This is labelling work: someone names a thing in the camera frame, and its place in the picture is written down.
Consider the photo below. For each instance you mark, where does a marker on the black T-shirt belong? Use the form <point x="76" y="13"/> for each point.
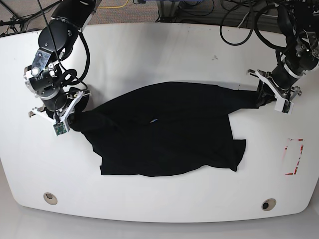
<point x="166" y="129"/>

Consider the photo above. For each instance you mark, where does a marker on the black tripod stand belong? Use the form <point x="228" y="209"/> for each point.
<point x="19" y="24"/>

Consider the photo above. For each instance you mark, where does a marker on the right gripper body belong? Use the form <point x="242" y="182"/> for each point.
<point x="62" y="105"/>

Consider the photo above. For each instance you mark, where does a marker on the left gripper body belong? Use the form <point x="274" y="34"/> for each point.
<point x="280" y="81"/>

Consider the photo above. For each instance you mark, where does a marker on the right table cable grommet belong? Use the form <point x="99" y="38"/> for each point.
<point x="268" y="204"/>

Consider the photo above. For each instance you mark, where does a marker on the left table cable grommet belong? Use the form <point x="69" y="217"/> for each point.
<point x="50" y="198"/>

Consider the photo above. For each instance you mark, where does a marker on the table cable grommet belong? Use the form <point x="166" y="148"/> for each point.
<point x="50" y="198"/>
<point x="268" y="204"/>

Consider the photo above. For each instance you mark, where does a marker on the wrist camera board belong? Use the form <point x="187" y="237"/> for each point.
<point x="60" y="128"/>
<point x="284" y="106"/>

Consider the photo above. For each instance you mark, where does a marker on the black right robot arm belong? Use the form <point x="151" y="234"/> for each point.
<point x="46" y="77"/>

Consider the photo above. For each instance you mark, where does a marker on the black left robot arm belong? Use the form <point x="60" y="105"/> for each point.
<point x="298" y="21"/>

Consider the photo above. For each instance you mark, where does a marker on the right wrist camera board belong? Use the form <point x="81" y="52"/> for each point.
<point x="60" y="128"/>

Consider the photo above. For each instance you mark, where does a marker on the red tape marking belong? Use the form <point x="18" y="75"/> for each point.
<point x="292" y="156"/>

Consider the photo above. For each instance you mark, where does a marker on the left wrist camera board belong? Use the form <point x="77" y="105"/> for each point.
<point x="284" y="106"/>

